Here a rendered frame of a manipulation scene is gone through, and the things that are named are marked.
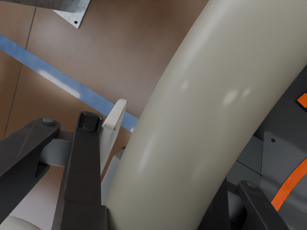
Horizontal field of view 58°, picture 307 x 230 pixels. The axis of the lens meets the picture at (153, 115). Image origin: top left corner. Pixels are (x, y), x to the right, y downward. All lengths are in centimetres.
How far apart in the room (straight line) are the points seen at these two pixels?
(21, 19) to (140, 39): 82
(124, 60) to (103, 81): 19
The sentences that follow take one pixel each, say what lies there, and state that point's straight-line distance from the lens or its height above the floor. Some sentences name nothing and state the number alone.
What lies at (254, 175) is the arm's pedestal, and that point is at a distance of 103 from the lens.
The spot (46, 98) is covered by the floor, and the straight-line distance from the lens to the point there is 192.
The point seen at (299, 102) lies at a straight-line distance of 137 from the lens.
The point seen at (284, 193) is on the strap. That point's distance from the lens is 152.
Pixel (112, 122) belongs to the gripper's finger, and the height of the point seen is 124.
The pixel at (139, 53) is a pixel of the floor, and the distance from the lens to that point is 152.
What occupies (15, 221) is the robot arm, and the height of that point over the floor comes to 103.
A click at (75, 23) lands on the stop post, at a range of 171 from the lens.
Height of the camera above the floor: 137
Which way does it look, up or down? 64 degrees down
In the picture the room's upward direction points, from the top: 120 degrees counter-clockwise
